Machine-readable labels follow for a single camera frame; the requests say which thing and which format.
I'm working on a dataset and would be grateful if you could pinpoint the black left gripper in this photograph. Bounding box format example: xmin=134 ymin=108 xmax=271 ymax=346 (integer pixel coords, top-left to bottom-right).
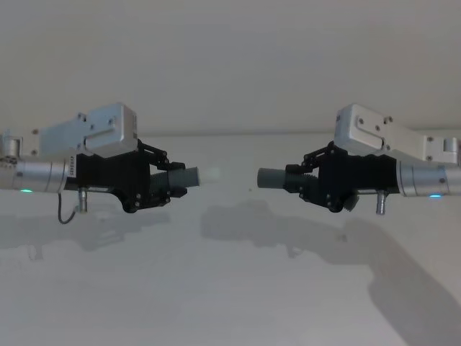
xmin=65 ymin=140 xmax=189 ymax=214

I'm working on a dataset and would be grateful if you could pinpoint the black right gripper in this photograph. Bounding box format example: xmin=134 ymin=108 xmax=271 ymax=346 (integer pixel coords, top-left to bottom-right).
xmin=283 ymin=141 xmax=404 ymax=214

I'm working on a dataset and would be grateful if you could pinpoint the grey threaded plastic tube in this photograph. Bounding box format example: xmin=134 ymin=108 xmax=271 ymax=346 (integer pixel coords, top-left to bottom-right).
xmin=256 ymin=167 xmax=321 ymax=192

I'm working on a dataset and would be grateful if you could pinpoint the white table cloth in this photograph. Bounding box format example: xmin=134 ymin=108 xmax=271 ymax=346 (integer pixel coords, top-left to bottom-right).
xmin=0 ymin=133 xmax=461 ymax=346

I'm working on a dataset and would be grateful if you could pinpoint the white curtain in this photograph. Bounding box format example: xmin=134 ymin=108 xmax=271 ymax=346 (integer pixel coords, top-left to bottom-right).
xmin=0 ymin=0 xmax=461 ymax=139

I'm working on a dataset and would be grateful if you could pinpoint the thin dark cable, silver plug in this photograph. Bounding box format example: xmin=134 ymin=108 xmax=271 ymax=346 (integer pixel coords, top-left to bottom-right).
xmin=56 ymin=187 xmax=89 ymax=225

